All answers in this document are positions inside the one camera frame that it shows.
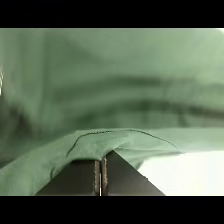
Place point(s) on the green T-shirt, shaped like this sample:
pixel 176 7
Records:
pixel 110 86

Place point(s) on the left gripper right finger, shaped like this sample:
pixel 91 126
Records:
pixel 128 180

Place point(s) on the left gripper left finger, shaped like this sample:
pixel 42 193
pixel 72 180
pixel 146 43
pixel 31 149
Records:
pixel 75 181

